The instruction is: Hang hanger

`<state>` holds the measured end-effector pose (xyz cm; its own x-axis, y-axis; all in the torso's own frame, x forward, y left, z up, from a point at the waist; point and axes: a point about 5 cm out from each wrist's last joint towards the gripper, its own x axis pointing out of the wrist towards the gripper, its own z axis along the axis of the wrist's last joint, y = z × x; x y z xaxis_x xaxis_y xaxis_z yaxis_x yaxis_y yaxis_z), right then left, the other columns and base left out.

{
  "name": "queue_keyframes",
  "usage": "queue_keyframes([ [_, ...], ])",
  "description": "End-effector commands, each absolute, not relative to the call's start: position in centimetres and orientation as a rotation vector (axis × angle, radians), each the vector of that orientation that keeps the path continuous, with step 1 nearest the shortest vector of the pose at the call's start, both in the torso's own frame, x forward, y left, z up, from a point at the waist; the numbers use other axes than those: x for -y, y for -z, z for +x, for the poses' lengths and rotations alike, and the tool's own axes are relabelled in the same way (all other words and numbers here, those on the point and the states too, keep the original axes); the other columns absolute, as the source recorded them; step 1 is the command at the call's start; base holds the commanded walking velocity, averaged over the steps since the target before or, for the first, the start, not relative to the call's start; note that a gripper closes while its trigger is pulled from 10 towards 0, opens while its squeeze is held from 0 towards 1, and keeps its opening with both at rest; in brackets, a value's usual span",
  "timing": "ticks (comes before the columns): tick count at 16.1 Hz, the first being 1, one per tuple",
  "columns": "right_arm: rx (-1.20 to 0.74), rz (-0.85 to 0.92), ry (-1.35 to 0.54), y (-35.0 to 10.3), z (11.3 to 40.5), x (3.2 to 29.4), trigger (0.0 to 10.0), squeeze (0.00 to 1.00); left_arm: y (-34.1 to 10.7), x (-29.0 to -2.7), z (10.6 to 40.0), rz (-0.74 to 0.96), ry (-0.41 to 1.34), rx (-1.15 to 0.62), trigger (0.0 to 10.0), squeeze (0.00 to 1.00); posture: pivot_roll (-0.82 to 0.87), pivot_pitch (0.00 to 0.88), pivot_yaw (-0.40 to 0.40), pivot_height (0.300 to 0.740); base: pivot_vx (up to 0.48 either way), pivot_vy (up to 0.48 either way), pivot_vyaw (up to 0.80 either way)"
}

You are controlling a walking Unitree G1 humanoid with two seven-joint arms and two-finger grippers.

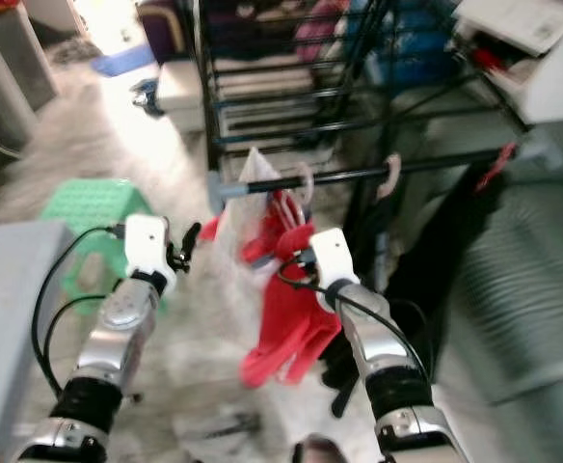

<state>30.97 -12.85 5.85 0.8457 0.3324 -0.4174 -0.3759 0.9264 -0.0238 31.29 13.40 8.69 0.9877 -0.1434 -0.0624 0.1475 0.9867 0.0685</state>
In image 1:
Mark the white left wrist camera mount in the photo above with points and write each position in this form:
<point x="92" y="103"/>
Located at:
<point x="148" y="246"/>

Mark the red garment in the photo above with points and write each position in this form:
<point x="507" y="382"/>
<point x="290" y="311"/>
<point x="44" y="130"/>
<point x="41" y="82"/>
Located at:
<point x="296" y="309"/>

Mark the pink metal clothes hanger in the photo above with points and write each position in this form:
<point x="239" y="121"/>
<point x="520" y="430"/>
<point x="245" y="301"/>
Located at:
<point x="312" y="183"/>
<point x="398" y="172"/>

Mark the pale pink satin garment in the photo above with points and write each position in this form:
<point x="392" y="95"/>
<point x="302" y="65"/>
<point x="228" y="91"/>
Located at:
<point x="248" y="207"/>

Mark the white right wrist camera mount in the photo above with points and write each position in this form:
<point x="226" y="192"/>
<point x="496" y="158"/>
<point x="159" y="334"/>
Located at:
<point x="335" y="260"/>

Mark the black striped garment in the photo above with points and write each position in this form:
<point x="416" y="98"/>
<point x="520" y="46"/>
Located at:
<point x="416" y="251"/>

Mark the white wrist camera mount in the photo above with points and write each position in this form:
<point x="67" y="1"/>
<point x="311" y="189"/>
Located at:
<point x="148" y="246"/>
<point x="335" y="260"/>

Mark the grey folding table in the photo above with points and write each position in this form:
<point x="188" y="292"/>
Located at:
<point x="21" y="338"/>

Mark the grey robot right leg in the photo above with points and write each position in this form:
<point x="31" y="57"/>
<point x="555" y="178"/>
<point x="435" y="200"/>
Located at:
<point x="328" y="451"/>

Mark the magenta garment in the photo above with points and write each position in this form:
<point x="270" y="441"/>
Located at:
<point x="320" y="37"/>

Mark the green plastic stool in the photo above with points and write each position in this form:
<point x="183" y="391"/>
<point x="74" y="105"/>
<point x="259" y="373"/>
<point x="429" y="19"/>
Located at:
<point x="93" y="204"/>

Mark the blue floor mat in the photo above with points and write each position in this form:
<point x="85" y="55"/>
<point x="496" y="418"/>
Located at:
<point x="122" y="60"/>

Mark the grey box appliance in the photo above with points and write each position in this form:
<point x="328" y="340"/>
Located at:
<point x="7" y="87"/>

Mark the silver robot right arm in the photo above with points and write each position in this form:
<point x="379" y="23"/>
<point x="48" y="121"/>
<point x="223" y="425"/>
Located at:
<point x="383" y="357"/>

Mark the white low bench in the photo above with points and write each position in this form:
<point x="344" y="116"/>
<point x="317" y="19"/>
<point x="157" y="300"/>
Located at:
<point x="180" y="96"/>

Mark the purple bag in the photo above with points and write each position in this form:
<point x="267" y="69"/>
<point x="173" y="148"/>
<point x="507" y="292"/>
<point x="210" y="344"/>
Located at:
<point x="166" y="24"/>

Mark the dark sandals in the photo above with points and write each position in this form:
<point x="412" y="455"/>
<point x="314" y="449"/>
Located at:
<point x="145" y="98"/>

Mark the large white storage box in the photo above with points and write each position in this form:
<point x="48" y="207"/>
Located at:
<point x="551" y="87"/>

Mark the black metal drying rack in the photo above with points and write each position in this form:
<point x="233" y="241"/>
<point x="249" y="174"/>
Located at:
<point x="359" y="176"/>

